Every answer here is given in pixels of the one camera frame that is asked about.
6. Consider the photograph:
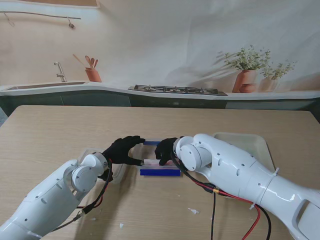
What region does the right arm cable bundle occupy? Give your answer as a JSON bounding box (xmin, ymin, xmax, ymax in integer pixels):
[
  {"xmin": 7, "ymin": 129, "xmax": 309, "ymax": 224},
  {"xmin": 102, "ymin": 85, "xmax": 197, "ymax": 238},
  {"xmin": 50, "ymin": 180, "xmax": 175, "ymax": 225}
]
[{"xmin": 171, "ymin": 149, "xmax": 273, "ymax": 240}]

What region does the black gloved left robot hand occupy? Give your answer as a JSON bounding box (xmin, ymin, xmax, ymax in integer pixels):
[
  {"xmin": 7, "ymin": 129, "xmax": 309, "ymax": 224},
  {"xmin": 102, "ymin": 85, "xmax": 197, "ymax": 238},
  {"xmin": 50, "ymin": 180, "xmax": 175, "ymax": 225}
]
[{"xmin": 102, "ymin": 135, "xmax": 147, "ymax": 167}]

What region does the kitchen print backdrop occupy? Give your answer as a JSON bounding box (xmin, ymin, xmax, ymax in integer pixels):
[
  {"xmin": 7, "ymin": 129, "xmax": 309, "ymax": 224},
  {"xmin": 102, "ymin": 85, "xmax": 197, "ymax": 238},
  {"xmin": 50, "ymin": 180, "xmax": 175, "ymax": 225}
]
[{"xmin": 0, "ymin": 0, "xmax": 320, "ymax": 111}]

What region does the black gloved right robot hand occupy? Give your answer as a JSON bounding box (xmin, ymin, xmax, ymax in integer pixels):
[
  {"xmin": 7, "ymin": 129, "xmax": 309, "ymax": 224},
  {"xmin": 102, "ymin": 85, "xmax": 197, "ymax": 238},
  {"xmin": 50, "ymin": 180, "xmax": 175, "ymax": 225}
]
[{"xmin": 154, "ymin": 137, "xmax": 179, "ymax": 167}]

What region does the stack of raw bacon slices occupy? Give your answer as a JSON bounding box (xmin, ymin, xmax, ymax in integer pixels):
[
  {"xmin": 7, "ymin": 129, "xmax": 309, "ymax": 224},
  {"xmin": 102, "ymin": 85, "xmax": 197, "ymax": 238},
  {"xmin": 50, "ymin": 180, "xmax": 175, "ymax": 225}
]
[{"xmin": 143, "ymin": 158, "xmax": 176, "ymax": 169}]

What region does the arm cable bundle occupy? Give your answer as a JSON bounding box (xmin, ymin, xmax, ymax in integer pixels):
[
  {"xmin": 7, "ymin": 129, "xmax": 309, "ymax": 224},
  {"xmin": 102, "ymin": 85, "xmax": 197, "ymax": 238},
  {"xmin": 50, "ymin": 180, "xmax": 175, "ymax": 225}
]
[
  {"xmin": 171, "ymin": 149, "xmax": 273, "ymax": 240},
  {"xmin": 52, "ymin": 159, "xmax": 115, "ymax": 233}
]

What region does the cream plastic tray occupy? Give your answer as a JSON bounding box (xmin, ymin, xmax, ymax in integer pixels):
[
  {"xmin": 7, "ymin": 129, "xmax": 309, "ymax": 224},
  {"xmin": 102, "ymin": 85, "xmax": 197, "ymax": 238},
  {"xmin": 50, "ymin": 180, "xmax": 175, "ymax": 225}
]
[{"xmin": 212, "ymin": 131, "xmax": 276, "ymax": 172}]

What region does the clear lid with blue label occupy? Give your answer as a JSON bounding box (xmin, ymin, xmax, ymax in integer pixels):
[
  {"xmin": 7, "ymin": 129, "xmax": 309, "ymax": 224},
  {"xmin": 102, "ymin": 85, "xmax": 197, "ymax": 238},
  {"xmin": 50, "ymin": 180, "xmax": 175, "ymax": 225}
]
[{"xmin": 79, "ymin": 147, "xmax": 128, "ymax": 185}]

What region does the clear container with blue clips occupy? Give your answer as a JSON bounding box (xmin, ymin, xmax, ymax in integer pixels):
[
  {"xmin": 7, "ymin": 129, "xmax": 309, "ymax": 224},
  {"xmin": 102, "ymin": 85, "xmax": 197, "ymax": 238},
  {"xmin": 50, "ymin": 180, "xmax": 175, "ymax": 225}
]
[{"xmin": 132, "ymin": 137, "xmax": 184, "ymax": 178}]

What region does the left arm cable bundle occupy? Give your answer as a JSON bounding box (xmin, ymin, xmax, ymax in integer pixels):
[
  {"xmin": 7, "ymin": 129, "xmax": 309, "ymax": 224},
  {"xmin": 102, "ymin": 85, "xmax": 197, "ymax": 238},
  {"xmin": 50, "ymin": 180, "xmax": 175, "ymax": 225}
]
[{"xmin": 52, "ymin": 159, "xmax": 115, "ymax": 233}]

